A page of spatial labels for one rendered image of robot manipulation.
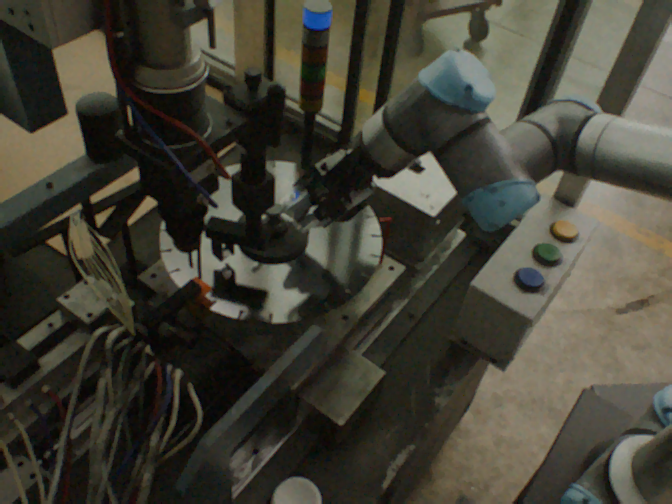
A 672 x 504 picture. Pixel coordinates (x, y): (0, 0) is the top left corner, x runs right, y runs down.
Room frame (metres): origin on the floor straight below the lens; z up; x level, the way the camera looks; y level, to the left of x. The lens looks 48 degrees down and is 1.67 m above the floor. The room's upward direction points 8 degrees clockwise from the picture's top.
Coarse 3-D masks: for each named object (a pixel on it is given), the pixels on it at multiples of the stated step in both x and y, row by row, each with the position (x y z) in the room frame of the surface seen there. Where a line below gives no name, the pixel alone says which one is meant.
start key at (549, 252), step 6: (540, 246) 0.77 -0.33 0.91; (546, 246) 0.77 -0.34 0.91; (552, 246) 0.77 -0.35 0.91; (540, 252) 0.75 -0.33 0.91; (546, 252) 0.76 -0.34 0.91; (552, 252) 0.76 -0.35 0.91; (558, 252) 0.76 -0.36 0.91; (540, 258) 0.75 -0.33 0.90; (546, 258) 0.74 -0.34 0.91; (552, 258) 0.74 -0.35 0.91; (558, 258) 0.75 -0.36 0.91
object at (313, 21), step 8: (312, 0) 0.99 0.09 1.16; (320, 0) 1.00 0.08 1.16; (304, 8) 0.97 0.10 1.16; (312, 8) 0.97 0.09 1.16; (320, 8) 0.97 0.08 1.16; (328, 8) 0.97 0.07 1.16; (304, 16) 0.97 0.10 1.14; (312, 16) 0.96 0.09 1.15; (320, 16) 0.96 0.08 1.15; (328, 16) 0.97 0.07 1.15; (304, 24) 0.97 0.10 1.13; (312, 24) 0.96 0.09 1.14; (320, 24) 0.96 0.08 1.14; (328, 24) 0.97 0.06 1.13
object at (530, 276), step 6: (522, 270) 0.71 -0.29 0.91; (528, 270) 0.71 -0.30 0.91; (534, 270) 0.71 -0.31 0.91; (522, 276) 0.70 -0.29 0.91; (528, 276) 0.70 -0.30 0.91; (534, 276) 0.70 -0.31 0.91; (540, 276) 0.70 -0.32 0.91; (522, 282) 0.69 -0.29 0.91; (528, 282) 0.69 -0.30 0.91; (534, 282) 0.69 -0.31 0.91; (540, 282) 0.69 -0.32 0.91; (534, 288) 0.68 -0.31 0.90
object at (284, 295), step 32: (224, 192) 0.75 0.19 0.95; (288, 192) 0.77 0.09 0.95; (352, 224) 0.72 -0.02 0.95; (192, 256) 0.61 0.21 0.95; (320, 256) 0.64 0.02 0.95; (352, 256) 0.65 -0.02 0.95; (224, 288) 0.56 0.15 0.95; (256, 288) 0.57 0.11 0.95; (288, 288) 0.57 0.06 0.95; (320, 288) 0.58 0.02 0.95; (352, 288) 0.59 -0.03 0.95; (256, 320) 0.51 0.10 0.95; (288, 320) 0.52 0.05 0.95
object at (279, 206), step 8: (288, 200) 0.70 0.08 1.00; (272, 208) 0.67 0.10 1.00; (280, 208) 0.67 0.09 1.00; (264, 216) 0.66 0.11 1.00; (272, 216) 0.66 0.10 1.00; (280, 216) 0.66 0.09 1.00; (264, 224) 0.67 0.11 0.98; (272, 224) 0.66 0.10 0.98; (280, 224) 0.67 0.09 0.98; (288, 224) 0.65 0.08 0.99; (296, 224) 0.65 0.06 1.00
